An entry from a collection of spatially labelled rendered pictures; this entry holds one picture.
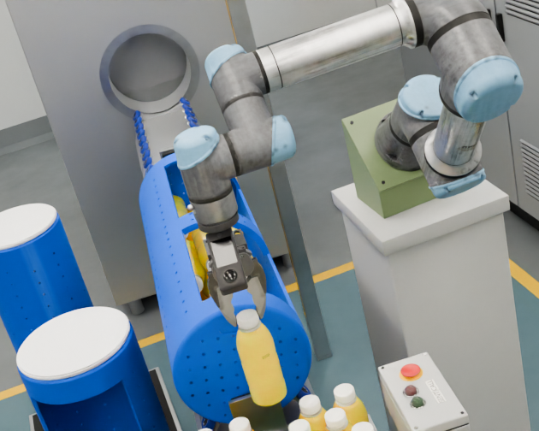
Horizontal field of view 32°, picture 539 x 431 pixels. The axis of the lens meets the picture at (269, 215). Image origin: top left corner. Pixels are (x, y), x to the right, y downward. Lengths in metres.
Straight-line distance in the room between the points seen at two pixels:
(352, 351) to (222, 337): 1.90
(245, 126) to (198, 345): 0.52
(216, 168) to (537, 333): 2.34
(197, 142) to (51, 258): 1.50
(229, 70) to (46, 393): 0.97
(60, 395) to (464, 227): 1.00
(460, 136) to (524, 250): 2.42
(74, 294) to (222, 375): 1.19
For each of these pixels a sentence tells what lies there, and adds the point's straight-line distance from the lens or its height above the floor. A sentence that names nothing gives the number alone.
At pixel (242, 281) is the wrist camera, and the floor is 1.42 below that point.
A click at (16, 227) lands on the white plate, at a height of 1.04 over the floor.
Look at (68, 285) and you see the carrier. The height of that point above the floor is 0.83.
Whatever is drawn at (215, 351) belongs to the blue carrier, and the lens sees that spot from 1.85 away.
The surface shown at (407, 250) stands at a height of 1.10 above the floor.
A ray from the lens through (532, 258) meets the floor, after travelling 4.09.
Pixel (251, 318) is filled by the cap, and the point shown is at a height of 1.31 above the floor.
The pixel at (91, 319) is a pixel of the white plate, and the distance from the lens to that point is 2.32.
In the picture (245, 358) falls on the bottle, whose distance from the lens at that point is 1.66.
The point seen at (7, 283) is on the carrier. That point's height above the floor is 0.91.
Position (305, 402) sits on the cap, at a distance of 1.77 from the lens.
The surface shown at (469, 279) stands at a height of 0.96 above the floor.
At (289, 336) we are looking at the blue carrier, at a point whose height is 1.13.
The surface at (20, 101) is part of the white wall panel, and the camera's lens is 6.88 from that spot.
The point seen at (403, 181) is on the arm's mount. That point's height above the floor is 1.22.
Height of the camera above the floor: 2.18
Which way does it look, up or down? 27 degrees down
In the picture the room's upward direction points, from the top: 15 degrees counter-clockwise
